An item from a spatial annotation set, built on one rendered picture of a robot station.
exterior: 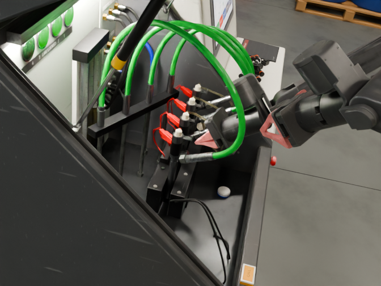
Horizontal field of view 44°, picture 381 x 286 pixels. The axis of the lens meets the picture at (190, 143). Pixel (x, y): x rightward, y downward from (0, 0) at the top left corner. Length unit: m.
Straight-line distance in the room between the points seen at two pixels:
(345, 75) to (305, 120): 0.11
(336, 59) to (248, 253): 0.61
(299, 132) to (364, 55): 0.33
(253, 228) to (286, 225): 1.46
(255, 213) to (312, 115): 0.56
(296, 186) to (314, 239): 0.42
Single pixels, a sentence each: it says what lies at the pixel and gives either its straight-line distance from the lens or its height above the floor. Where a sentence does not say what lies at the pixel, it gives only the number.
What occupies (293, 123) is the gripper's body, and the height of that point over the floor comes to 1.41.
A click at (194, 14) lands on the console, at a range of 1.40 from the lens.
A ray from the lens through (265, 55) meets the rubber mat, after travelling 2.03.
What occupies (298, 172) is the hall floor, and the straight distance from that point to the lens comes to 3.08.
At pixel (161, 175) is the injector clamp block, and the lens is 1.27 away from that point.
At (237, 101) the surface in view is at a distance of 0.93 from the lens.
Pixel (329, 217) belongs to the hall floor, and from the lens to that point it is 2.85.
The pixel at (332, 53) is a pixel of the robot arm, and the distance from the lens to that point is 0.69.
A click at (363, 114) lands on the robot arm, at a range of 0.65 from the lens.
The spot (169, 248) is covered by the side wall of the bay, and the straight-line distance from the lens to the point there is 0.91.
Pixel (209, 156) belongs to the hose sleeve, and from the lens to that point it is 1.02.
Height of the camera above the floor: 1.80
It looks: 36 degrees down
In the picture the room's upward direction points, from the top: 11 degrees clockwise
